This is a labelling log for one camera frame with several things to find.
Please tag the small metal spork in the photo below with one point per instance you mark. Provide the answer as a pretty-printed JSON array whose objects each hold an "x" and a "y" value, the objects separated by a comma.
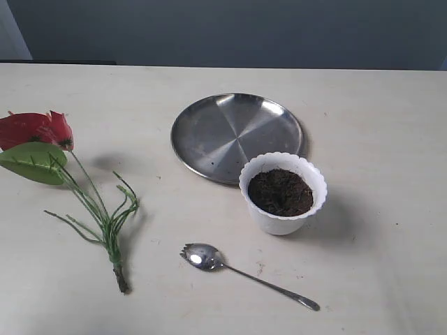
[{"x": 208, "y": 258}]

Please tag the artificial red anthurium plant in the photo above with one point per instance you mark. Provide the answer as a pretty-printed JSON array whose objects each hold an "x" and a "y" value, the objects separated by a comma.
[{"x": 35, "y": 146}]

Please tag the dark brown potting soil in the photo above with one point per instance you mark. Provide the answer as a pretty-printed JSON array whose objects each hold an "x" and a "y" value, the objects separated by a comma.
[{"x": 281, "y": 193}]

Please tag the white scalloped plastic pot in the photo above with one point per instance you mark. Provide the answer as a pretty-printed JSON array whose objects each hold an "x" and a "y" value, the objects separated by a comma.
[{"x": 311, "y": 175}]

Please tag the round stainless steel plate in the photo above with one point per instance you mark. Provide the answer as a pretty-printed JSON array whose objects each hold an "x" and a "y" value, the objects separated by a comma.
[{"x": 217, "y": 135}]

